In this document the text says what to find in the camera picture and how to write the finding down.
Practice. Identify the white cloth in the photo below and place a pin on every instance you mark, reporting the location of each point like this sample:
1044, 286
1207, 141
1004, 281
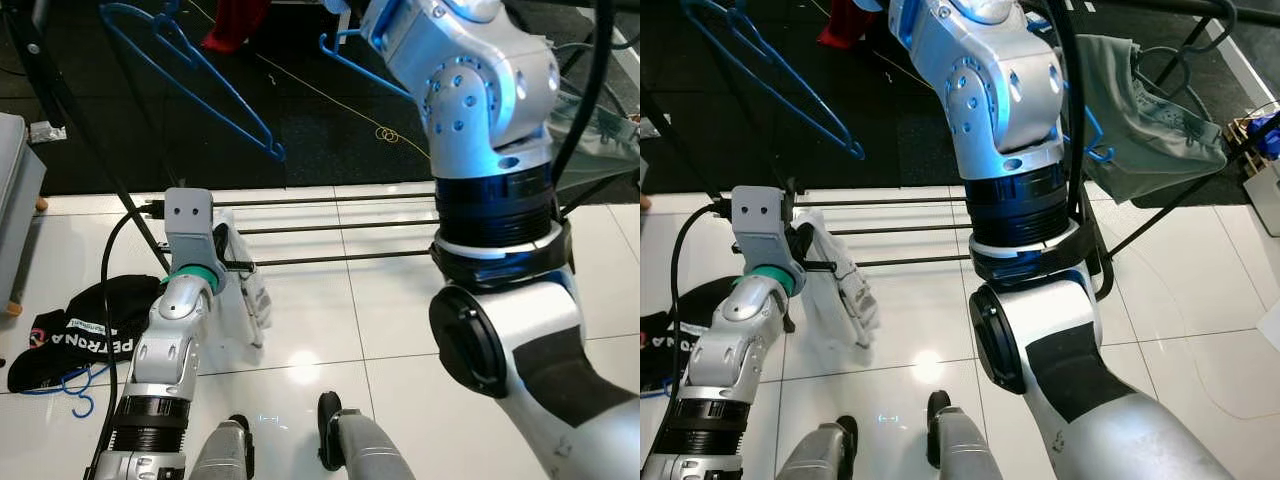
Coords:
245, 300
845, 290

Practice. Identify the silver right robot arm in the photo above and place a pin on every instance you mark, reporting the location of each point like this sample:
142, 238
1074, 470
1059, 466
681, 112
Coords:
1010, 100
490, 100

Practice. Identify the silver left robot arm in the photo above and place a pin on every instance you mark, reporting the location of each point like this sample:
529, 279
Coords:
735, 340
170, 340

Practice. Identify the dark grey clothes hanger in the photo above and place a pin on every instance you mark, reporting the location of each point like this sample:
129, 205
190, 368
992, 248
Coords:
1185, 60

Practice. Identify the grey upholstered ottoman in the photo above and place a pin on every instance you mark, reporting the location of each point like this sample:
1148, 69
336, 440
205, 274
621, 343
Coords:
18, 200

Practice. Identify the red garment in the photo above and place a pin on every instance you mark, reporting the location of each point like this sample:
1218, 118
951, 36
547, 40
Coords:
235, 25
848, 22

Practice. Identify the black metal clothes rack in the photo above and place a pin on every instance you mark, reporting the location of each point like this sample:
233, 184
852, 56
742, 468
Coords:
45, 50
1160, 7

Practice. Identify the wooden pallet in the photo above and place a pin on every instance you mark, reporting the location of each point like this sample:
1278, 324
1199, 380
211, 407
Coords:
1245, 135

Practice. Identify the blue plastic bag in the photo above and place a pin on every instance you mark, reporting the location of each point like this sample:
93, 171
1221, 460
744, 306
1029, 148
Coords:
1268, 138

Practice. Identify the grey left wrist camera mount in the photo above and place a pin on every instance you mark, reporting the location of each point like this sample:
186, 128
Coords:
190, 230
760, 228

